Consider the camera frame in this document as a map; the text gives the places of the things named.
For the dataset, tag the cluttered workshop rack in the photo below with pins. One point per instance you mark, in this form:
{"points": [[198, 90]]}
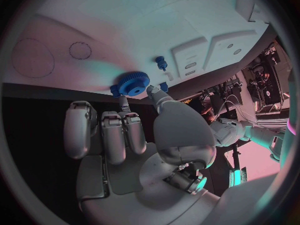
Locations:
{"points": [[264, 78]]}

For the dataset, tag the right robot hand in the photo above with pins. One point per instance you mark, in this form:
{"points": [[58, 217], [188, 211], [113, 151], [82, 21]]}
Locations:
{"points": [[180, 127]]}

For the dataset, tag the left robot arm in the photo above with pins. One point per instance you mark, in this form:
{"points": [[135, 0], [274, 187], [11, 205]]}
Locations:
{"points": [[226, 132]]}

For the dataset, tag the blue gear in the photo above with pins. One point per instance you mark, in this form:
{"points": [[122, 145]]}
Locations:
{"points": [[134, 83]]}

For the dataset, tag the blue block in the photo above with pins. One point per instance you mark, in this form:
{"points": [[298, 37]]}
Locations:
{"points": [[164, 86]]}

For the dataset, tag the white task board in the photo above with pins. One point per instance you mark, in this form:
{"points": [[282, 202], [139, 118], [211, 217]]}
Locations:
{"points": [[131, 31]]}

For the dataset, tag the glowing light bar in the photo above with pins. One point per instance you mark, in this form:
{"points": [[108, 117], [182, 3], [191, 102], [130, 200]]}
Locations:
{"points": [[234, 178]]}

